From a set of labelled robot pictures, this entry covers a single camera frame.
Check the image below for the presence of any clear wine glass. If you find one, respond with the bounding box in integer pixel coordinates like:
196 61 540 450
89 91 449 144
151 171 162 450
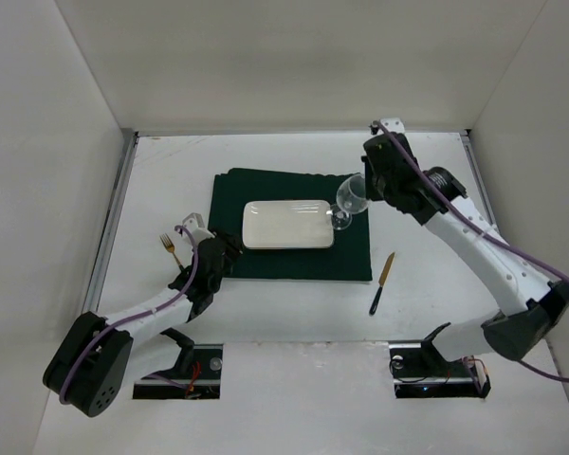
330 173 369 230

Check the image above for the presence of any white rectangular plate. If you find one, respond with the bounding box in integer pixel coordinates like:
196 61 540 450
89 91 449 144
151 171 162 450
242 200 335 250

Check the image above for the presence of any dark green cloth placemat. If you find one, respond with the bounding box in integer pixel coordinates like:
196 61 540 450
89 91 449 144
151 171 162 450
209 168 373 282

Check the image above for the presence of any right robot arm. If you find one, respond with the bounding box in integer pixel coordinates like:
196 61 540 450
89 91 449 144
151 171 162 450
362 133 569 361

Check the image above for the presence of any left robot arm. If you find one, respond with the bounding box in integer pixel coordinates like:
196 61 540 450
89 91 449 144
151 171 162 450
42 226 243 417

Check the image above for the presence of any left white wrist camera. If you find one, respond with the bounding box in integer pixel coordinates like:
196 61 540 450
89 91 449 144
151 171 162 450
174 212 215 246

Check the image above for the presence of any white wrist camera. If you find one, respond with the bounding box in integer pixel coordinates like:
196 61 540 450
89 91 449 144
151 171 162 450
369 118 406 135
174 212 215 246

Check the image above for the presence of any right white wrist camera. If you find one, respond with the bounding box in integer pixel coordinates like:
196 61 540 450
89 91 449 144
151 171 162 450
369 118 406 135

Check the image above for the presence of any gold fork dark handle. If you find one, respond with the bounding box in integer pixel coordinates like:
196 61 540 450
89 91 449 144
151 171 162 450
159 233 185 272

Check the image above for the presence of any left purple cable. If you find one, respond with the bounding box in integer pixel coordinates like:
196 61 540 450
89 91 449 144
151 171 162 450
57 225 205 407

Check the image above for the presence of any purple cable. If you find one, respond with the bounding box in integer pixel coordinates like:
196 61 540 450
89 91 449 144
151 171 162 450
374 122 569 395
57 225 205 407

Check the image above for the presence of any gold knife dark handle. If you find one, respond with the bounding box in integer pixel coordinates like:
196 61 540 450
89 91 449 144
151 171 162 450
369 252 395 317

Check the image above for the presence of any right aluminium table rail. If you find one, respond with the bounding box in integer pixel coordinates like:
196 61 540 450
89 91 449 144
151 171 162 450
460 129 499 232

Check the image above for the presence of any aluminium table rail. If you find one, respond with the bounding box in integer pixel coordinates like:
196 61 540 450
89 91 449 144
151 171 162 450
80 128 138 314
460 129 499 232

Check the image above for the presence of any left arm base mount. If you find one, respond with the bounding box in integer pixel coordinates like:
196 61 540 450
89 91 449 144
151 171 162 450
132 328 224 401

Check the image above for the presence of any left aluminium table rail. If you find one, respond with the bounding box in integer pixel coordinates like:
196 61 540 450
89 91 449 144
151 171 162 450
80 128 138 314

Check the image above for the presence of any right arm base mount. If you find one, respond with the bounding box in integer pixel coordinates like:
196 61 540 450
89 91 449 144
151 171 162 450
388 322 491 399

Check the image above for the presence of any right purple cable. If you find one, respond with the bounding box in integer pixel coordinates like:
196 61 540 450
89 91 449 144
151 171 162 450
374 122 569 395

